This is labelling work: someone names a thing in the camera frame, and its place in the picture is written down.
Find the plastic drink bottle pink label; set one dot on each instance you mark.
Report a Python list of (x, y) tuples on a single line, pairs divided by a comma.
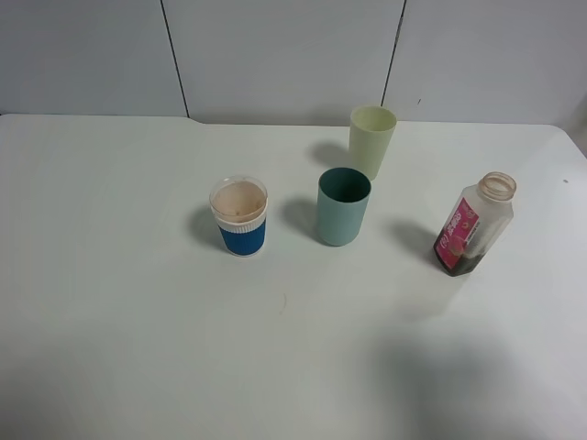
[(478, 218)]

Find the teal plastic cup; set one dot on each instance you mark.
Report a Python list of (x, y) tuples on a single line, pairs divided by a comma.
[(343, 195)]

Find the blue sleeved clear cup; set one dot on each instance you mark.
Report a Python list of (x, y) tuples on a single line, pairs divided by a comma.
[(239, 205)]

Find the pale yellow plastic cup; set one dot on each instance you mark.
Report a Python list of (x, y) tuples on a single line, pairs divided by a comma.
[(370, 131)]

